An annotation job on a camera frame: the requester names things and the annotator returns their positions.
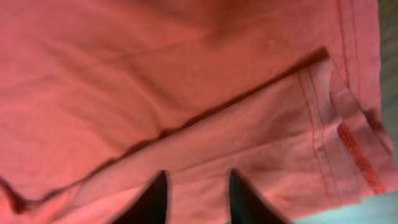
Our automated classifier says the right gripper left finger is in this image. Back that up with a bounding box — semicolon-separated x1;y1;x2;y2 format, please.
112;170;168;224

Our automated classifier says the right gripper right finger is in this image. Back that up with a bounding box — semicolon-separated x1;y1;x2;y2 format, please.
229;169;288;224

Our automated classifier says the red t-shirt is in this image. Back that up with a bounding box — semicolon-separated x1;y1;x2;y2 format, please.
1;0;397;223

